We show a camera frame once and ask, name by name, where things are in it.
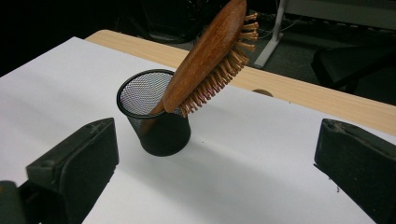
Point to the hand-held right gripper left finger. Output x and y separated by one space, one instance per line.
77 168

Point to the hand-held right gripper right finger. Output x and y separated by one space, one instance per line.
358 168

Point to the black mesh cup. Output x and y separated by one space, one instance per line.
168 137

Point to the brown wooden hairbrush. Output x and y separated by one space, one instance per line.
205 59

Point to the black folding chair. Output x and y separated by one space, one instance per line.
342 65

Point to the round brown table grommet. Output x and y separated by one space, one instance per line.
262 93

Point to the white table sheet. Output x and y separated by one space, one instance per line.
233 174

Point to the white frame desk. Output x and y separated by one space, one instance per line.
274 34

